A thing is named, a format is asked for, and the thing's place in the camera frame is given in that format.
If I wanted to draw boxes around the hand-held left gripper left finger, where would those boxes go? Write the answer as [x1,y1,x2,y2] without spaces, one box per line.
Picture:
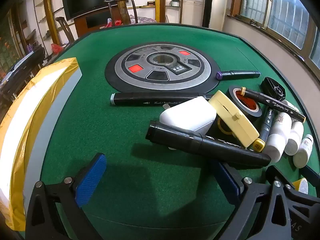
[25,152,108,240]

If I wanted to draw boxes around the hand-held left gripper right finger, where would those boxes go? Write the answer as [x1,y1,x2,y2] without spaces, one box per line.
[211,159,294,240]

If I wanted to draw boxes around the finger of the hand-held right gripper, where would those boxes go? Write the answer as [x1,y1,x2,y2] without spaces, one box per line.
[303,165,320,184]
[265,165,300,193]

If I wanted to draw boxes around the slender white bottle red label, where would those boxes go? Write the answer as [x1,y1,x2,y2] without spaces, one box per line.
[293,134,314,168]

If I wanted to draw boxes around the large white bottle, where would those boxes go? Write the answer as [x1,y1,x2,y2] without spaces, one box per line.
[264,111,292,163]

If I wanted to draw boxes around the thick black marker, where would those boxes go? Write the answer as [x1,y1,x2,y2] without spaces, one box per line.
[145,120,272,167]

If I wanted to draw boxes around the black marker yellow cap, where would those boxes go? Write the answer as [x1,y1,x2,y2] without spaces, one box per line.
[252,107,273,153]

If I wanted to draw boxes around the black tape roll yellow core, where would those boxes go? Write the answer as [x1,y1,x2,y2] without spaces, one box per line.
[209,116,237,142]

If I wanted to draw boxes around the black marker pale orange cap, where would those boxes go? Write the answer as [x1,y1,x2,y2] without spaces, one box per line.
[240,87,307,123]

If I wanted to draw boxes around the cream plastic case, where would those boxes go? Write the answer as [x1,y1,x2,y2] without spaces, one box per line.
[208,90,260,148]

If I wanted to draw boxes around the white power adapter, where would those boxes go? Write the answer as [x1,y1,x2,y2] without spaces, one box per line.
[159,96,217,133]

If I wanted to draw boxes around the white box with yellow tape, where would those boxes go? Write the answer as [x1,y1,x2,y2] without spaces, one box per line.
[0,57,83,232]

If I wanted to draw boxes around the black electrical tape roll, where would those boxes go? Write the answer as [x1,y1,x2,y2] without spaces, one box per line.
[226,86,262,124]

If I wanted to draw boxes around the black marker grey cap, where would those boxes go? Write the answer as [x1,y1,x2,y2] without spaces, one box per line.
[109,92,213,107]

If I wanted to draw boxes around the black plastic cap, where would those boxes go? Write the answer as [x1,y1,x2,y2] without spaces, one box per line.
[261,76,287,101]

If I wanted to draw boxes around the black marker purple cap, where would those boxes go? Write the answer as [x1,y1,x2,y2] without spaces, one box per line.
[215,70,261,81]

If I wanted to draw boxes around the round grey control panel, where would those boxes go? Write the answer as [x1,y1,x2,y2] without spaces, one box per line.
[105,43,220,93]

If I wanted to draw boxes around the dark wooden desk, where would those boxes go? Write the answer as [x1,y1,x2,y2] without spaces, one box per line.
[0,44,47,98]

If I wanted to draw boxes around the dark wooden chair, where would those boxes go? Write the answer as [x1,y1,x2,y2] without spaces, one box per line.
[55,17,75,43]

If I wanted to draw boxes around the barred window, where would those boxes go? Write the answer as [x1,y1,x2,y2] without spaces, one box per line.
[231,0,320,68]

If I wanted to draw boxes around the floral cloth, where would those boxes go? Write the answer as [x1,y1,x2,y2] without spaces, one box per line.
[129,16,157,24]

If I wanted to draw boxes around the wooden chair curved top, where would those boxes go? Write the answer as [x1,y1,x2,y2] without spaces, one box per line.
[104,0,139,27]

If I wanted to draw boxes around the tower air conditioner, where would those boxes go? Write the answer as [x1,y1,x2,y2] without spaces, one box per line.
[202,0,229,30]

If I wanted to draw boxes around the flower wall poster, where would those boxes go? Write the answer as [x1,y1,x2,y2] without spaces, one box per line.
[0,10,18,70]

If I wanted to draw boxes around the gold framed wall shelves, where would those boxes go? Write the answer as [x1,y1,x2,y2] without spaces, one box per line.
[32,0,65,47]

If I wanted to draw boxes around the wooden wall shelves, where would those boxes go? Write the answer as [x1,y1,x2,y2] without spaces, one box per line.
[127,0,184,24]

